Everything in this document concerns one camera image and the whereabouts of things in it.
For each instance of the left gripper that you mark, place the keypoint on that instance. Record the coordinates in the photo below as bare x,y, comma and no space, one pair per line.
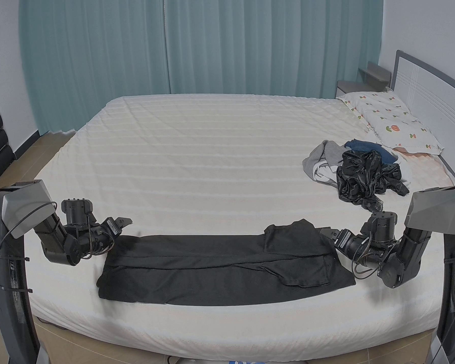
112,228

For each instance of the pile of clothes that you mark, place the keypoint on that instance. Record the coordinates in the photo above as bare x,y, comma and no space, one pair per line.
360,176

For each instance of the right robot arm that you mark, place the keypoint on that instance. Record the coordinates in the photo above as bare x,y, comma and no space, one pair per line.
432,210

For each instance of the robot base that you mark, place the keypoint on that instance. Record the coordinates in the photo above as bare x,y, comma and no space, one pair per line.
246,361

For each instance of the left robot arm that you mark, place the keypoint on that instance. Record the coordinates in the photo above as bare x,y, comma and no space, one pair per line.
26,210

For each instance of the white printed pillow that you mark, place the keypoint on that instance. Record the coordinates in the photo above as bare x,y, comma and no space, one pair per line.
394,119

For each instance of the blue-green curtain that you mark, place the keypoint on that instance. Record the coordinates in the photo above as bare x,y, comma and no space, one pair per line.
269,32
98,51

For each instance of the black T-shirt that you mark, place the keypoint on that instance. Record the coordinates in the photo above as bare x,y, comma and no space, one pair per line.
212,275

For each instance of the grey bedside table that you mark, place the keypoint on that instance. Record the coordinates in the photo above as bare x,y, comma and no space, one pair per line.
364,80

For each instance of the bed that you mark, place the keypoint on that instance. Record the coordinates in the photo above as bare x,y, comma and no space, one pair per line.
193,146

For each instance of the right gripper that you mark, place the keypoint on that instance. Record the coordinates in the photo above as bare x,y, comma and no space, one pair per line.
345,241

